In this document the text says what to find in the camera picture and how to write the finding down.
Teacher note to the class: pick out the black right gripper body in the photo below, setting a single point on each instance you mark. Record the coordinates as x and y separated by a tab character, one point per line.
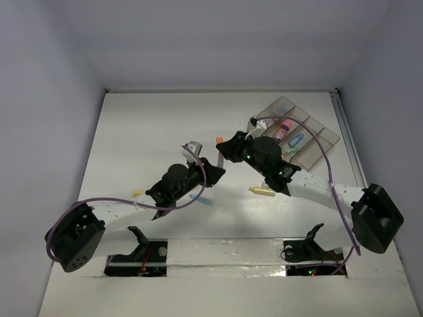
246	147

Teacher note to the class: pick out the blue highlighter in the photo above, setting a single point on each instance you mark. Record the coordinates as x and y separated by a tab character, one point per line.
201	199

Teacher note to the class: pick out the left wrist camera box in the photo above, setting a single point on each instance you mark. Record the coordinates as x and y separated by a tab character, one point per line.
191	151

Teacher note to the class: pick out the paper clip jar far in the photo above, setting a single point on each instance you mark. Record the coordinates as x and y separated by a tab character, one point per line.
280	111

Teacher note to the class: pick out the green capped highlighter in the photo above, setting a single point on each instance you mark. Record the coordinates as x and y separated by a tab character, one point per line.
290	150

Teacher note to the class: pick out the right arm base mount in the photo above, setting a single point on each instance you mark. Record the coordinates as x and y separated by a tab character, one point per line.
304	257

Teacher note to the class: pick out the blue correction tape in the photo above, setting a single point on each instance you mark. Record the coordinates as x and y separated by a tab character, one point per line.
293	142

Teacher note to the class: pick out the orange tip grey highlighter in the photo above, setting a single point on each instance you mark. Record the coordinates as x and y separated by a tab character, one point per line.
220	157

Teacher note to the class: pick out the yellow highlighter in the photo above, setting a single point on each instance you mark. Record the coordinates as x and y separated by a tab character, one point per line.
262	191

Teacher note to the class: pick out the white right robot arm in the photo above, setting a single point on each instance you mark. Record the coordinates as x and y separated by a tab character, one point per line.
369	217

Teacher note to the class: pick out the yellow highlighter cap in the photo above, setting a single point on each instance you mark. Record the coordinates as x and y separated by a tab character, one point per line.
138	192

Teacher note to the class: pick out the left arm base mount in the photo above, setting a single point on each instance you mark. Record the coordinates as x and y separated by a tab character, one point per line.
148	259

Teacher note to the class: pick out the clear four-compartment organizer tray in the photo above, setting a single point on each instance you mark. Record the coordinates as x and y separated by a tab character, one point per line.
317	140

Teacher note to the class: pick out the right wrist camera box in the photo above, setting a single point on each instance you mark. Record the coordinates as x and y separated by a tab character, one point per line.
256	128

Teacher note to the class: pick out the pink cap glue bottle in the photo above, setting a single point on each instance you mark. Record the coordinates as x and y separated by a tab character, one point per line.
282	130

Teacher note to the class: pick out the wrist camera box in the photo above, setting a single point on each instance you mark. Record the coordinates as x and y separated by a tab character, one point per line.
191	151
256	128

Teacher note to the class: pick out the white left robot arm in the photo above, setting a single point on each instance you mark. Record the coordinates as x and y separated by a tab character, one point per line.
76	237

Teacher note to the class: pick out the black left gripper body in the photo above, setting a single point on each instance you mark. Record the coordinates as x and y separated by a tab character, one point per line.
205	172

